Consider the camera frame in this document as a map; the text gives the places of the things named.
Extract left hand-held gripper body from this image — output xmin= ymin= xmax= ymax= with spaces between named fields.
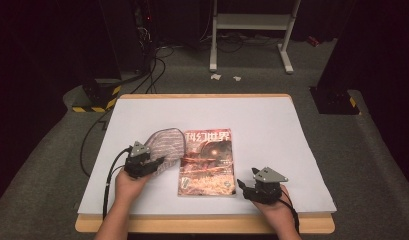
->
xmin=123 ymin=140 xmax=156 ymax=180

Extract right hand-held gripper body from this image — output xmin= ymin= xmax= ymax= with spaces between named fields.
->
xmin=243 ymin=166 xmax=289 ymax=205

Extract pink striped cloth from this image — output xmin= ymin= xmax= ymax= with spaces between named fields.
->
xmin=143 ymin=127 xmax=187 ymax=178

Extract red illustrated magazine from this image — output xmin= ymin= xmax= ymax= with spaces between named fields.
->
xmin=177 ymin=128 xmax=237 ymax=198

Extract person's right hand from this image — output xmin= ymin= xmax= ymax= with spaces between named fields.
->
xmin=251 ymin=184 xmax=295 ymax=229

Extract person's left hand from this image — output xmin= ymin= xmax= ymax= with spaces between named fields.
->
xmin=114 ymin=168 xmax=153 ymax=204

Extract wooden table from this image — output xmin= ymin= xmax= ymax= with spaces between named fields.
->
xmin=74 ymin=93 xmax=336 ymax=235

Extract black yellow striped stand base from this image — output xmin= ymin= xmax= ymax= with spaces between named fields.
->
xmin=71 ymin=78 xmax=122 ymax=114

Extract black stand base yellow corner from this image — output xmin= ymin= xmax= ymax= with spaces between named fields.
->
xmin=308 ymin=85 xmax=362 ymax=116

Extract black equipment rack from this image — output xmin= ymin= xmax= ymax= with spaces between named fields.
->
xmin=128 ymin=0 xmax=160 ymax=73

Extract white metal stand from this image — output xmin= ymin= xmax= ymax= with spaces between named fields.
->
xmin=209 ymin=0 xmax=302 ymax=75

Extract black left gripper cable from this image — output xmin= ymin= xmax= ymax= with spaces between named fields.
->
xmin=102 ymin=146 xmax=133 ymax=221

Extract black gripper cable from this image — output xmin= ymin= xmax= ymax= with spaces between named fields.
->
xmin=278 ymin=188 xmax=301 ymax=234
xmin=102 ymin=146 xmax=133 ymax=221

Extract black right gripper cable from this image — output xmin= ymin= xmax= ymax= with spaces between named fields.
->
xmin=278 ymin=188 xmax=301 ymax=234

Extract black floor cable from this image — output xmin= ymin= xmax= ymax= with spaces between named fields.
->
xmin=79 ymin=109 xmax=110 ymax=178

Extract black cable bundle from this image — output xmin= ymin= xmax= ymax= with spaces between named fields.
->
xmin=118 ymin=39 xmax=176 ymax=96

